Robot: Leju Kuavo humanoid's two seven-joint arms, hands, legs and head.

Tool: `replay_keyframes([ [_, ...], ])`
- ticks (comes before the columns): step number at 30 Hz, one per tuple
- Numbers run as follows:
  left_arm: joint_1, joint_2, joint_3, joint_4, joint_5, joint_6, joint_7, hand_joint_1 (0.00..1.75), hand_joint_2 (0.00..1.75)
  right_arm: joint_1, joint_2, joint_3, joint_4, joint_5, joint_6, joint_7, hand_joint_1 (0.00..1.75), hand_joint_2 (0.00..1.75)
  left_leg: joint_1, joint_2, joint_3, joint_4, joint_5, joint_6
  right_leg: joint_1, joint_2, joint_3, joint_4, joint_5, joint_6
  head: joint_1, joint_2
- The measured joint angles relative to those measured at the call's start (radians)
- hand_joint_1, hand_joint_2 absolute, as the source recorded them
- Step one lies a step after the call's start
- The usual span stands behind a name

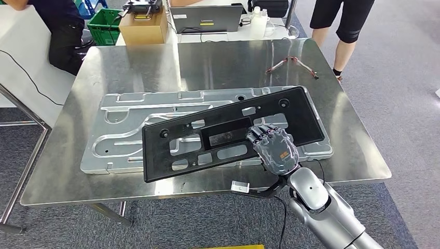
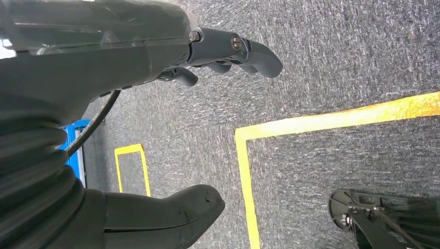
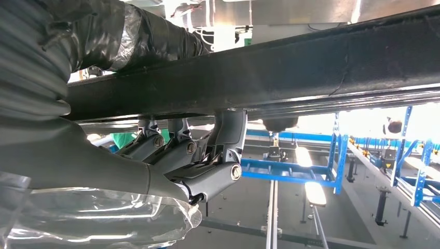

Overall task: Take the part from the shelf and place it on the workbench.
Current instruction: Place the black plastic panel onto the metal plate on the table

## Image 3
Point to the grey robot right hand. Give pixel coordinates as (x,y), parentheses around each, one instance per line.
(103,165)

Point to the stainless steel workbench table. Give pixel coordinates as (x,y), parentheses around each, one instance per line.
(292,10)

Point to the green plastic crate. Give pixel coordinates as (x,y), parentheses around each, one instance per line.
(122,139)

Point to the tall blue metal rack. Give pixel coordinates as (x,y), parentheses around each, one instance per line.
(421,172)
(288,170)

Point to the bright ceiling light strip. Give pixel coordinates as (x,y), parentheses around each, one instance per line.
(315,194)
(303,156)

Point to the white ceiling rail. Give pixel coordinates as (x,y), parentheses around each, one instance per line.
(271,213)

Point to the black ceiling hanger post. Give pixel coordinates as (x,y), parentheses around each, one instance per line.
(381,206)
(350,168)

